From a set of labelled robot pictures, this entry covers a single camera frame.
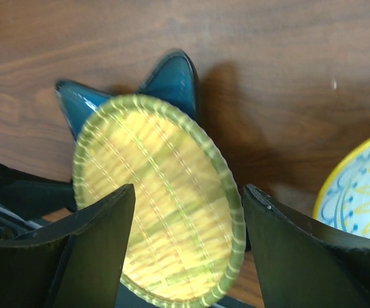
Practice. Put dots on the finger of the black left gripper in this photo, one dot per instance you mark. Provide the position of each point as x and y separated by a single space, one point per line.
31 196

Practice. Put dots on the small bowl yellow sun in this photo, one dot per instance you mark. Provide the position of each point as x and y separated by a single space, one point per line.
343 202

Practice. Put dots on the yellow woven pattern plate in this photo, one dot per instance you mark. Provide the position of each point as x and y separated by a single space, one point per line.
188 235

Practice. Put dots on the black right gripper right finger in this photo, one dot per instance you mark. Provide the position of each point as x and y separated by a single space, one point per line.
302 262

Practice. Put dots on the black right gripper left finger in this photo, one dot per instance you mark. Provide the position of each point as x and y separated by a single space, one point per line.
74 262

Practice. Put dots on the dark teal star plate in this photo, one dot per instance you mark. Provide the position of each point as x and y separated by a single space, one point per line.
174 79

